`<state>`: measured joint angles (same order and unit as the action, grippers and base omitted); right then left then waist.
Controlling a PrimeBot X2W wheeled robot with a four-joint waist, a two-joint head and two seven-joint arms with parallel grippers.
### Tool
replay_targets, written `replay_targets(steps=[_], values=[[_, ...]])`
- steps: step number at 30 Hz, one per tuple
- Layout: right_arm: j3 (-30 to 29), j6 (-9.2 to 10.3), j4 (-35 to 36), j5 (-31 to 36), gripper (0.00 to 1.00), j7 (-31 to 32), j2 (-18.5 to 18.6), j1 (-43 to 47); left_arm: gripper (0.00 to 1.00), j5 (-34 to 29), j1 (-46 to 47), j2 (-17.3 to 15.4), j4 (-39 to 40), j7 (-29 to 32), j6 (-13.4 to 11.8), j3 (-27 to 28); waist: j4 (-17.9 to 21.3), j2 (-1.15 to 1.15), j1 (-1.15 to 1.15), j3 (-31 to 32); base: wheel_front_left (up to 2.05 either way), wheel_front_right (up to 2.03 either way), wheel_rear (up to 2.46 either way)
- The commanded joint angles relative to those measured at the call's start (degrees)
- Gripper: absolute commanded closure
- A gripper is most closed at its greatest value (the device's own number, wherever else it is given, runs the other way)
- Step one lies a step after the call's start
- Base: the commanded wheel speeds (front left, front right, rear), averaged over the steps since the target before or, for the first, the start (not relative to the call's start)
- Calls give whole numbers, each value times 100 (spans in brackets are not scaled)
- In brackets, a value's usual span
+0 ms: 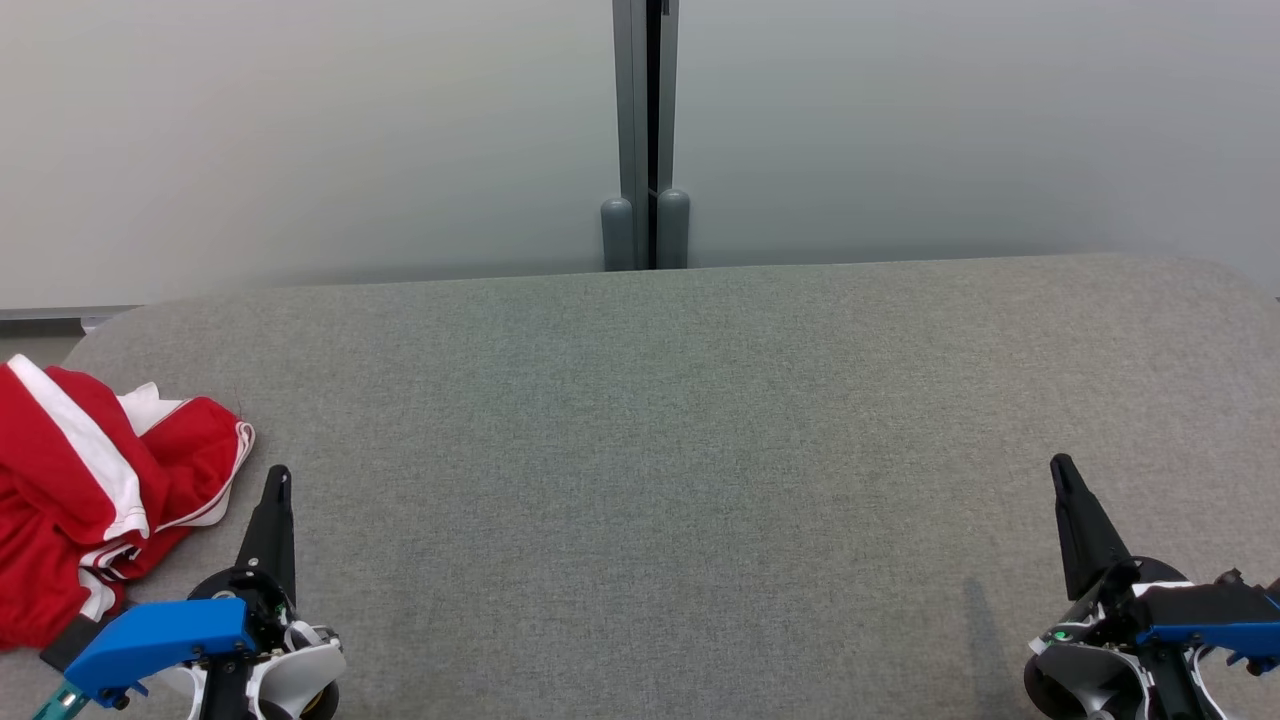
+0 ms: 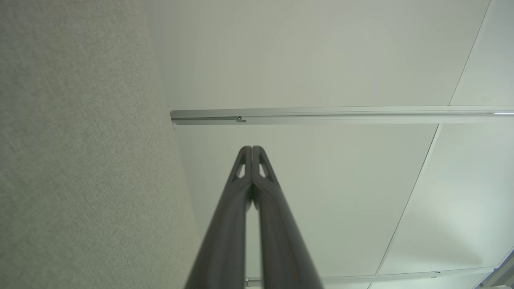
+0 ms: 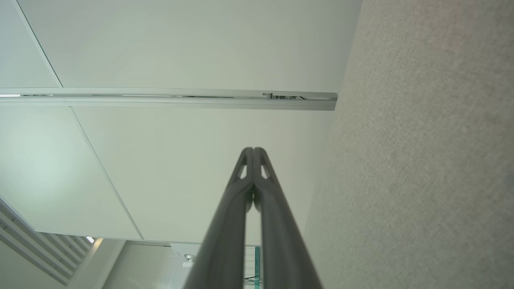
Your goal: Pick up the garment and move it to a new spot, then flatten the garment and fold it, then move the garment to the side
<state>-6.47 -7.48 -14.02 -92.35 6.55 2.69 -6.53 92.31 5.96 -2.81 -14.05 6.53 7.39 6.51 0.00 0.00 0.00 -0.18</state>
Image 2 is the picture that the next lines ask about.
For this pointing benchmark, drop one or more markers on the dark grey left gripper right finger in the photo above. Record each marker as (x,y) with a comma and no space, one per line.
(281,249)

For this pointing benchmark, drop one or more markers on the aluminium partition rail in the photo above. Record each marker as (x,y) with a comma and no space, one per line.
(381,277)
(341,114)
(502,275)

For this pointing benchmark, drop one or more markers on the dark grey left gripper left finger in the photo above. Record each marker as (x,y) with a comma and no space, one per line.
(225,241)

